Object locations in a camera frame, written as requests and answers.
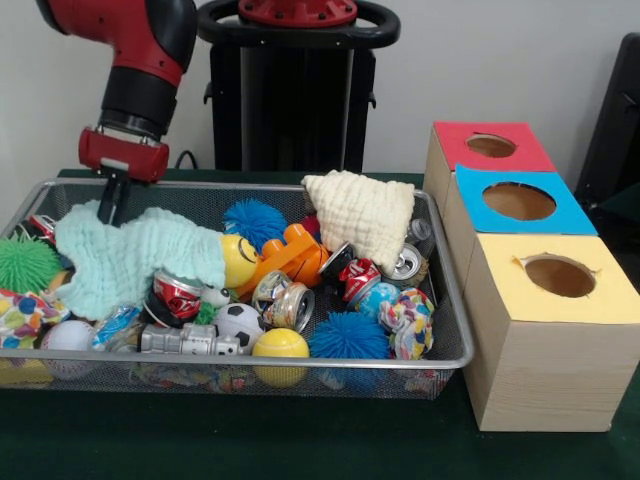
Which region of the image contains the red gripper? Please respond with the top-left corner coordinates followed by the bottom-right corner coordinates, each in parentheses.
top-left (78, 127), bottom-right (169, 227)

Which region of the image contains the mint green waffle cloth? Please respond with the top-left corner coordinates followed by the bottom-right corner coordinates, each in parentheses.
top-left (55, 200), bottom-right (229, 321)

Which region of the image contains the cream yellow waffle cloth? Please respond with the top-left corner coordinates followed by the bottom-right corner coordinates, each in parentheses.
top-left (302, 170), bottom-right (416, 273)

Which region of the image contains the clear mesh bin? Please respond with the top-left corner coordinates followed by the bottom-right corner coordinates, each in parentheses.
top-left (0, 178), bottom-right (475, 401)

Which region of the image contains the wooden box with three holes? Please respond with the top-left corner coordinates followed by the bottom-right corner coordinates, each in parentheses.
top-left (423, 121), bottom-right (640, 433)

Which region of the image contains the green spiky rubber ball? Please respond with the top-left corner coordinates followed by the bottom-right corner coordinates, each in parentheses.
top-left (0, 232), bottom-right (63, 294)

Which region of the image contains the yellow smiley ball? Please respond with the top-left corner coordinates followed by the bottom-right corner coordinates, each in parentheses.
top-left (218, 233), bottom-right (261, 291)

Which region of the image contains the blue spiky rubber ball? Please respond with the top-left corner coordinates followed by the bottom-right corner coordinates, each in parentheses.
top-left (222, 198), bottom-right (288, 251)
top-left (308, 312), bottom-right (391, 361)

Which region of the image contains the small soccer ball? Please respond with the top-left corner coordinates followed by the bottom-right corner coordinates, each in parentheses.
top-left (213, 303), bottom-right (266, 353)

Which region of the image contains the orange plastic toy block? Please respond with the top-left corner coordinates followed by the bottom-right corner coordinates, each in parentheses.
top-left (235, 223), bottom-right (331, 301)

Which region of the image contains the shiny crushed metal can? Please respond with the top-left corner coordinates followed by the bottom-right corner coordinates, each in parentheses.
top-left (252, 270), bottom-right (313, 331)

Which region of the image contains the dark green tablecloth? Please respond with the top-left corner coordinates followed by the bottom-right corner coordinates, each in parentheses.
top-left (0, 168), bottom-right (640, 480)

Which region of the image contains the black chair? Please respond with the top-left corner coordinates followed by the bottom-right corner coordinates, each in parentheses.
top-left (575, 33), bottom-right (640, 261)

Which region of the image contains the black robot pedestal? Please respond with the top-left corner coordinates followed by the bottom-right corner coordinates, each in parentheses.
top-left (195, 0), bottom-right (401, 173)

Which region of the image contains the colourful rope knot toy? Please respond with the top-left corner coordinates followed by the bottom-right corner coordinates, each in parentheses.
top-left (378, 288), bottom-right (434, 361)

